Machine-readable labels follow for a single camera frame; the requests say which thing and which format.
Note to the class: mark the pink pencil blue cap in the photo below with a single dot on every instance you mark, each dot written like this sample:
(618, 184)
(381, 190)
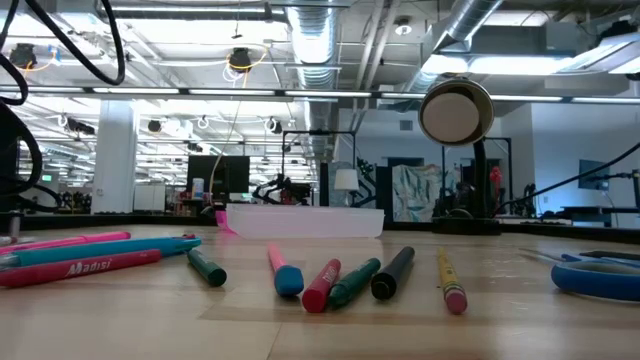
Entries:
(287, 277)

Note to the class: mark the green marker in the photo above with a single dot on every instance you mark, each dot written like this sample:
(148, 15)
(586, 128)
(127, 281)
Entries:
(352, 284)

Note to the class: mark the red marker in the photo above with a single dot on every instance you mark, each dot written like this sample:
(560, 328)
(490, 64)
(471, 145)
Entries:
(320, 290)

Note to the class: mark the black marker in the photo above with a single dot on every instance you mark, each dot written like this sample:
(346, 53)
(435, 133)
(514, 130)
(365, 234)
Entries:
(392, 275)

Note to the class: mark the dark green pen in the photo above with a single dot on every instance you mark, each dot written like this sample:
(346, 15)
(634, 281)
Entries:
(210, 270)

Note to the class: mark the yellow pencil pink eraser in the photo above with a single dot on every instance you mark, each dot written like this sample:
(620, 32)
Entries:
(450, 280)

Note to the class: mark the blue pen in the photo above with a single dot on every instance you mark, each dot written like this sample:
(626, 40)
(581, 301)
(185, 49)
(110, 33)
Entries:
(100, 250)

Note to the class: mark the pink translucent pen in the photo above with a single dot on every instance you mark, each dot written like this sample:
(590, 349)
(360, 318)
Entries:
(75, 241)

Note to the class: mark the red pen white print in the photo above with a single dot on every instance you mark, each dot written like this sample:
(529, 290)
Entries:
(75, 269)

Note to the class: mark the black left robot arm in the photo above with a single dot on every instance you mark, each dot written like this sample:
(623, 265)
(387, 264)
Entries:
(10, 165)

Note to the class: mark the clear box with pink lid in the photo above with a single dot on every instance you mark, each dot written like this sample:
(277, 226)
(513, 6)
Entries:
(300, 222)

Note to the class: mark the small white lamp shade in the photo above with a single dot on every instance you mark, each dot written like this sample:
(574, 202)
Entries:
(346, 180)

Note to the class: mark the black monitor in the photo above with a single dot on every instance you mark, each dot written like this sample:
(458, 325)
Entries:
(230, 175)

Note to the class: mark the teal white patterned panel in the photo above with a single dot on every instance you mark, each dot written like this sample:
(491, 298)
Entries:
(415, 190)

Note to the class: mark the white cylindrical container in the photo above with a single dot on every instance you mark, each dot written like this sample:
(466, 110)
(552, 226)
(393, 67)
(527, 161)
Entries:
(197, 189)

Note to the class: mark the long ceiling light strip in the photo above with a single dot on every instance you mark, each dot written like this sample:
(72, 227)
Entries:
(225, 92)

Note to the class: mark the black ceiling device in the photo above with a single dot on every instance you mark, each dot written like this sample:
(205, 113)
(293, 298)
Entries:
(240, 60)
(23, 56)

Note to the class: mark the black desk lamp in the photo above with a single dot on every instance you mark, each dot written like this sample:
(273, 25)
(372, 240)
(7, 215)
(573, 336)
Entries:
(452, 117)

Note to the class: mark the white cabinet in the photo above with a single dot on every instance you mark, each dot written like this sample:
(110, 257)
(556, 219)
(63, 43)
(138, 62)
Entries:
(149, 197)

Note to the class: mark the round ceiling sensor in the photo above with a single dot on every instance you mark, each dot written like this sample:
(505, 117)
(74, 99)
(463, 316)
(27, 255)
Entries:
(403, 27)

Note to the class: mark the red hanging object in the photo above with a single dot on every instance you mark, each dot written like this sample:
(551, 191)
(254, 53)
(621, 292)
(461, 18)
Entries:
(495, 177)

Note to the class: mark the white building column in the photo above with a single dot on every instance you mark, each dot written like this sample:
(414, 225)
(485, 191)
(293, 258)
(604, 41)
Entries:
(115, 160)

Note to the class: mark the silver ventilation duct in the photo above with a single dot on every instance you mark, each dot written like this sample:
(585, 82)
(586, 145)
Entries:
(470, 15)
(312, 40)

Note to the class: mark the black aluminium table frame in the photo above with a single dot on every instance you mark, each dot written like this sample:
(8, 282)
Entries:
(100, 220)

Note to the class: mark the dark wall screen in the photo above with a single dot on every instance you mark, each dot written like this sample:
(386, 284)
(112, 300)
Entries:
(592, 175)

